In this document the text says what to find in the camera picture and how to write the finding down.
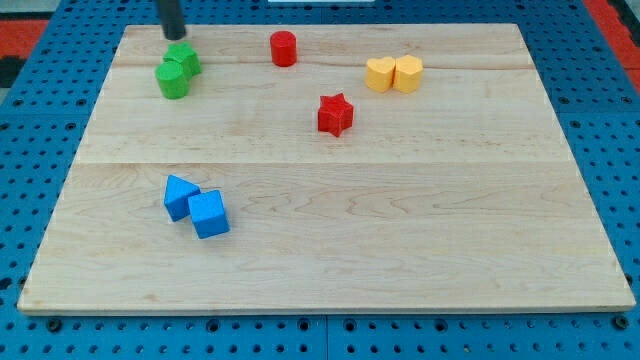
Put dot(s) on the blue cube block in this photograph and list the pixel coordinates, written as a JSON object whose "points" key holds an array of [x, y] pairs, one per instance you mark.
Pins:
{"points": [[208, 214]]}

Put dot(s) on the blue triangle block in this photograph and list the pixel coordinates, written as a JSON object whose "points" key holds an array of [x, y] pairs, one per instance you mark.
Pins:
{"points": [[177, 193]]}

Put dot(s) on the red cylinder block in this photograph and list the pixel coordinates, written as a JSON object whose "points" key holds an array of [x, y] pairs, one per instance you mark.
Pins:
{"points": [[283, 46]]}

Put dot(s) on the green star block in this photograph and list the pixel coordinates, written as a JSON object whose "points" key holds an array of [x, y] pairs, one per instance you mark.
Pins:
{"points": [[186, 56]]}

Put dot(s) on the yellow heart block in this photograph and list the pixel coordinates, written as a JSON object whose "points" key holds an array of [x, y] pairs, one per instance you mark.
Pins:
{"points": [[379, 73]]}

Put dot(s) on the green cylinder block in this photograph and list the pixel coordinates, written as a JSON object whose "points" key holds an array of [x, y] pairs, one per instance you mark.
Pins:
{"points": [[172, 80]]}

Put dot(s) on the yellow hexagon block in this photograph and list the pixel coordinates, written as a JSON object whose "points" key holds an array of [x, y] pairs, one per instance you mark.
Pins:
{"points": [[408, 73]]}

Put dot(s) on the light wooden board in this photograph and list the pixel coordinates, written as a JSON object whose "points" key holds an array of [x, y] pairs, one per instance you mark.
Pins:
{"points": [[460, 197]]}

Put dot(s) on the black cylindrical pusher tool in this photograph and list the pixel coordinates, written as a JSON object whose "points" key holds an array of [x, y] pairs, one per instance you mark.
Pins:
{"points": [[171, 19]]}

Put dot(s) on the red star block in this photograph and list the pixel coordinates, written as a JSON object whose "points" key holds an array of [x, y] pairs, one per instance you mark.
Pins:
{"points": [[335, 114]]}

